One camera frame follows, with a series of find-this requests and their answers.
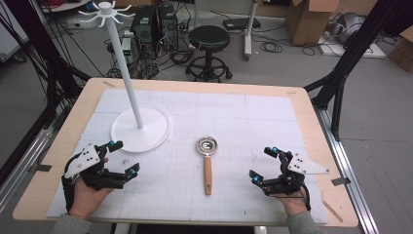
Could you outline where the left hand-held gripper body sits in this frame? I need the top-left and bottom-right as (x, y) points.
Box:
(63, 143), (127, 191)

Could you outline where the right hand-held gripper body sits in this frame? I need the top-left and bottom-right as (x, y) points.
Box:
(261, 150), (331, 197)

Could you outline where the metal strainer with wooden handle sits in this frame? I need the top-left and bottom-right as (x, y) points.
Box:
(195, 135), (219, 197)

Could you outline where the person's right hand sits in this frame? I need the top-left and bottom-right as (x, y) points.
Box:
(275, 185), (310, 217)

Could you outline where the person's left hand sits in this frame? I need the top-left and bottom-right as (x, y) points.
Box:
(68, 157), (115, 221)

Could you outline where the white hook stand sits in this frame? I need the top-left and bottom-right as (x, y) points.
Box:
(77, 0), (172, 154)

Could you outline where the black tape piece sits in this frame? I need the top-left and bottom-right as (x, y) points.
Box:
(34, 163), (54, 173)
(330, 176), (353, 187)

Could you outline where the white grid mat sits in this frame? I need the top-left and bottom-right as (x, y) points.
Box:
(46, 88), (329, 225)

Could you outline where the small white green device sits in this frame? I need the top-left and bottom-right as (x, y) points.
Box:
(120, 36), (132, 57)

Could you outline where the white stand pole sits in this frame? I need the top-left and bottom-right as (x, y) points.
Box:
(243, 0), (258, 61)

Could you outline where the black computer tower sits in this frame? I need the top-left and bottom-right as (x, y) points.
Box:
(130, 5), (161, 55)
(157, 4), (180, 52)

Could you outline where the white board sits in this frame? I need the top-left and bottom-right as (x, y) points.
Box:
(318, 31), (387, 59)

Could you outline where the black round stool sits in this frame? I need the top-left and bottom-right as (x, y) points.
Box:
(185, 24), (234, 84)

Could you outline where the flat black device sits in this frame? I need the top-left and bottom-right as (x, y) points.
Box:
(222, 17), (262, 32)

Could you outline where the large open cardboard box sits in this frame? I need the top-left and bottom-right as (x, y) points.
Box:
(284, 0), (341, 46)

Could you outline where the grey appliance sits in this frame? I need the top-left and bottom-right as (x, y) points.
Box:
(326, 12), (367, 45)

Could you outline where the small cardboard box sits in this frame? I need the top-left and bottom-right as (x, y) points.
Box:
(387, 25), (413, 73)

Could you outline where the black wrist strap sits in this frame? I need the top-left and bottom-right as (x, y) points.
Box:
(60, 175), (78, 215)
(301, 185), (313, 213)

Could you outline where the aluminium rail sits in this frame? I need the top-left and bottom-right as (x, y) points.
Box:
(313, 105), (381, 234)
(0, 127), (55, 213)

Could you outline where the black metal frame stand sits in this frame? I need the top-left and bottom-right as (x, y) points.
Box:
(303, 0), (413, 141)
(0, 0), (93, 187)

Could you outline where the coiled black cable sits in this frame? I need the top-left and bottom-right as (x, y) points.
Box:
(259, 41), (283, 55)

